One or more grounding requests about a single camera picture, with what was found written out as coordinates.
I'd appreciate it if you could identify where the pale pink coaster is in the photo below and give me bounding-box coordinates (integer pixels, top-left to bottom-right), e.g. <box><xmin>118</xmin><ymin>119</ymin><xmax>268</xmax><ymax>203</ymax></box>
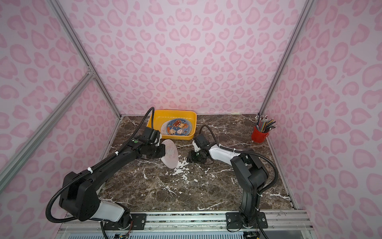
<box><xmin>161</xmin><ymin>139</ymin><xmax>179</xmax><ymax>169</ymax></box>

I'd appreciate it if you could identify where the blue cartoon coaster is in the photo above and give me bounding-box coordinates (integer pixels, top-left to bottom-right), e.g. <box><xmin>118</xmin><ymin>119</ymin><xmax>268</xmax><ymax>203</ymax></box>
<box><xmin>166</xmin><ymin>118</ymin><xmax>192</xmax><ymax>136</ymax></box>

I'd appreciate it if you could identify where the white butterfly coaster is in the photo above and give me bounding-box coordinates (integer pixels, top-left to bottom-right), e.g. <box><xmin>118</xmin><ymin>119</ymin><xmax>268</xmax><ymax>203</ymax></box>
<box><xmin>160</xmin><ymin>122</ymin><xmax>168</xmax><ymax>135</ymax></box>

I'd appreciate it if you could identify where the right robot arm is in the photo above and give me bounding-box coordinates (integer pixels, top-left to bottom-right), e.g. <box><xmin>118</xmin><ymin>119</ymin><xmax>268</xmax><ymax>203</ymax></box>
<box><xmin>187</xmin><ymin>125</ymin><xmax>279</xmax><ymax>230</ymax></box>

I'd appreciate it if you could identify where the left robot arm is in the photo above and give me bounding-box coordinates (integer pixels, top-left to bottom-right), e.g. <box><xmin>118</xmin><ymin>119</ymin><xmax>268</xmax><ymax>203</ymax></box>
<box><xmin>45</xmin><ymin>125</ymin><xmax>166</xmax><ymax>229</ymax></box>

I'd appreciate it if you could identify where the yellow plastic storage box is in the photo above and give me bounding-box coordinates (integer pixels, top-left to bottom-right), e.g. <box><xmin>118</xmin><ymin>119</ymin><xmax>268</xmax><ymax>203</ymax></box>
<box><xmin>147</xmin><ymin>110</ymin><xmax>197</xmax><ymax>140</ymax></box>

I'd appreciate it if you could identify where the red pencil cup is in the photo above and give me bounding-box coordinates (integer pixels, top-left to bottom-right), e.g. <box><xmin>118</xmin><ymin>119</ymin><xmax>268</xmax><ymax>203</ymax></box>
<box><xmin>251</xmin><ymin>127</ymin><xmax>269</xmax><ymax>143</ymax></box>

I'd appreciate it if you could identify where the coloured pencils bundle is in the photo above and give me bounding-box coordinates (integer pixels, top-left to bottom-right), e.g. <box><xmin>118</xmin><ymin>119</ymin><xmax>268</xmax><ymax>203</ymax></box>
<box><xmin>255</xmin><ymin>114</ymin><xmax>277</xmax><ymax>133</ymax></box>

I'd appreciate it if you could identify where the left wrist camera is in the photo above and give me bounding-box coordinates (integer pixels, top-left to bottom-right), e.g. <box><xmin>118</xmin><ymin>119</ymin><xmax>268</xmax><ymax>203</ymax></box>
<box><xmin>142</xmin><ymin>127</ymin><xmax>162</xmax><ymax>145</ymax></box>

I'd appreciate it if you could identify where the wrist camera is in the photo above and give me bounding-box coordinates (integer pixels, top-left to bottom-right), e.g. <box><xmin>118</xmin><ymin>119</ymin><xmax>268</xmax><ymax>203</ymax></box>
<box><xmin>192</xmin><ymin>134</ymin><xmax>210</xmax><ymax>152</ymax></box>
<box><xmin>142</xmin><ymin>127</ymin><xmax>162</xmax><ymax>145</ymax></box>

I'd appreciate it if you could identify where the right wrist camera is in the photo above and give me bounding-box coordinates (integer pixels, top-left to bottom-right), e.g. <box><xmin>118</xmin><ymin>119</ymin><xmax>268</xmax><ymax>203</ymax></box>
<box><xmin>192</xmin><ymin>134</ymin><xmax>210</xmax><ymax>152</ymax></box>

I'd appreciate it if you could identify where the aluminium front rail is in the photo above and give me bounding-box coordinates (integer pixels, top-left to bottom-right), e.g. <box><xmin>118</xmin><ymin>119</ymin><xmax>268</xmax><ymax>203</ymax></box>
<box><xmin>56</xmin><ymin>210</ymin><xmax>317</xmax><ymax>239</ymax></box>

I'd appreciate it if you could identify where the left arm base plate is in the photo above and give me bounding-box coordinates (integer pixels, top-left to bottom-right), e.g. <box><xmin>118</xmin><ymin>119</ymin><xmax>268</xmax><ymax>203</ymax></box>
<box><xmin>103</xmin><ymin>213</ymin><xmax>147</xmax><ymax>231</ymax></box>

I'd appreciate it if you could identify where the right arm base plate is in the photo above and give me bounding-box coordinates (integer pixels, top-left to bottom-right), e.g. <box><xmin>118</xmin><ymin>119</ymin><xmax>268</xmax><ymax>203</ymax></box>
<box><xmin>225</xmin><ymin>211</ymin><xmax>269</xmax><ymax>231</ymax></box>

